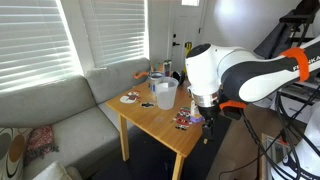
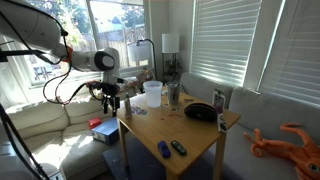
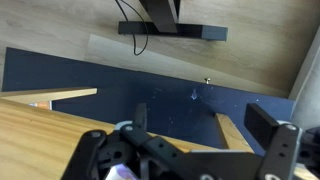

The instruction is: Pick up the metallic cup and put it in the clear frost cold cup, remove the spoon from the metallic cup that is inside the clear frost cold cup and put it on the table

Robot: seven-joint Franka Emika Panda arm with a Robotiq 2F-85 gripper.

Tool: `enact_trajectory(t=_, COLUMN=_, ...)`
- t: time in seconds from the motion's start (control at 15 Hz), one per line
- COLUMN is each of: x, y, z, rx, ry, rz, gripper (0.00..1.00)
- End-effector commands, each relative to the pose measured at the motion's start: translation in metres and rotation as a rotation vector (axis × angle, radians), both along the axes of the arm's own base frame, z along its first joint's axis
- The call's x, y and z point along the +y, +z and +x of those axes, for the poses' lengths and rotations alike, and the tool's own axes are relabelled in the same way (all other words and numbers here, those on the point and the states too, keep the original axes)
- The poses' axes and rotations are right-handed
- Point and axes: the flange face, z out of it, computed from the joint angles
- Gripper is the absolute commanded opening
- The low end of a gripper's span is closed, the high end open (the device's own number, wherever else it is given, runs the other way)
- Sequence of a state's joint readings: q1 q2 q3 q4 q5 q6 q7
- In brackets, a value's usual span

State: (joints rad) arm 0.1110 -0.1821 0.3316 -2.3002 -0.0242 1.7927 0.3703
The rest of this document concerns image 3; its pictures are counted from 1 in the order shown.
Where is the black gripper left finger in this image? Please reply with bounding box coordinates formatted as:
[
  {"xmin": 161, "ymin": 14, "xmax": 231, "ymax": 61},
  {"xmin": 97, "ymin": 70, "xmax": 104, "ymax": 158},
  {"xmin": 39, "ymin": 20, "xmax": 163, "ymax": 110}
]
[{"xmin": 134, "ymin": 103, "xmax": 147, "ymax": 130}]

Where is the wooden side table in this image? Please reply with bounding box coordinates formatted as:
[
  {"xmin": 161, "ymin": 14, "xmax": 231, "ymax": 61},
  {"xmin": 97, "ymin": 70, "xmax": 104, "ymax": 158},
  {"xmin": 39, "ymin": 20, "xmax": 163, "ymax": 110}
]
[{"xmin": 0, "ymin": 88, "xmax": 320, "ymax": 180}]

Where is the black desk leg base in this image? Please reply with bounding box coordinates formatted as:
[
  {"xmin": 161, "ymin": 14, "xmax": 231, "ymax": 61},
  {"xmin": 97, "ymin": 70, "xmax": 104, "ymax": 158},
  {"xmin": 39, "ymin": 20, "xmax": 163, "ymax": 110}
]
[{"xmin": 118, "ymin": 0, "xmax": 228, "ymax": 41}]

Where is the dark blue floor rug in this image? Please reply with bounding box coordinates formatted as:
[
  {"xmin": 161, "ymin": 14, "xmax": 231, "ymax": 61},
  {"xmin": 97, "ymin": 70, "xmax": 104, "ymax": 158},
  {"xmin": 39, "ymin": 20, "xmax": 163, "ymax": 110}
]
[{"xmin": 2, "ymin": 47, "xmax": 294, "ymax": 155}]

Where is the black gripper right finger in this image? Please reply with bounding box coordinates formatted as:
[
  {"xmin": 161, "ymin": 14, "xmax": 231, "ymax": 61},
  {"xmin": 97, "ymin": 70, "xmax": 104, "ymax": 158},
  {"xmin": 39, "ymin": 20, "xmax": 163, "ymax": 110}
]
[{"xmin": 244, "ymin": 103, "xmax": 279, "ymax": 150}]

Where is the black floor cable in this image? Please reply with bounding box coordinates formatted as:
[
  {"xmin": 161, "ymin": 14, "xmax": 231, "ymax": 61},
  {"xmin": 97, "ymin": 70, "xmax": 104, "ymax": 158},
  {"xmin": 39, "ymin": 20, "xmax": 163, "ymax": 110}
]
[{"xmin": 114, "ymin": 0, "xmax": 150, "ymax": 57}]

